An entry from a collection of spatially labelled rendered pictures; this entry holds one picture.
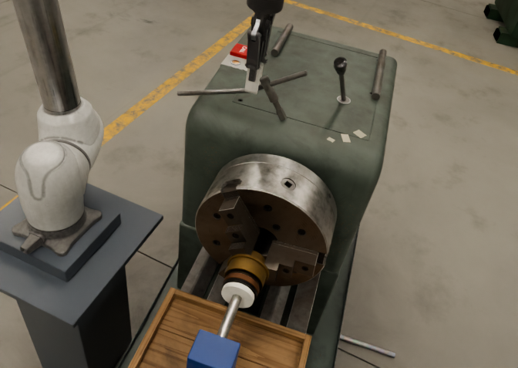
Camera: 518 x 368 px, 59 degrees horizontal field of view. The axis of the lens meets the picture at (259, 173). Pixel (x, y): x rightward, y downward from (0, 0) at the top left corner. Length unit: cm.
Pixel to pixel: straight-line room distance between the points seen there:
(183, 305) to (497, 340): 177
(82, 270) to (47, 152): 36
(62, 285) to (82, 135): 42
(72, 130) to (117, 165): 147
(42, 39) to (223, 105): 47
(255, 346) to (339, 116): 59
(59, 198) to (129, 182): 146
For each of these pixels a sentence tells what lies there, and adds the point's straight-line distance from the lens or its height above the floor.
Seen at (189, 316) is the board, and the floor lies 89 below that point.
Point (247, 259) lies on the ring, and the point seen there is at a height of 112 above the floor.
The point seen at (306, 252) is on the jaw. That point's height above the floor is 111.
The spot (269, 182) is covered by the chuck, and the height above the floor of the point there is 124.
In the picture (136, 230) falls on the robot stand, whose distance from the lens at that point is 150.
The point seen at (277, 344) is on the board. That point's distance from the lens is 115.
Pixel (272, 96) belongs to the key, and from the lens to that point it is 107.
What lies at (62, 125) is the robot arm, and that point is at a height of 107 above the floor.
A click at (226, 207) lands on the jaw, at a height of 119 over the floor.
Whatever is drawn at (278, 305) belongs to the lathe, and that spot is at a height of 86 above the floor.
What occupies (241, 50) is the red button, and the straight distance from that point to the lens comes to 136.
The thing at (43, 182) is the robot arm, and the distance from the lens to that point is 127.
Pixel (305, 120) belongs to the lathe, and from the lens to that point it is 113.
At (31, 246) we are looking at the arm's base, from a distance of 140.
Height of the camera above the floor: 189
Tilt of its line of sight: 42 degrees down
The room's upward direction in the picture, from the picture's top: 11 degrees clockwise
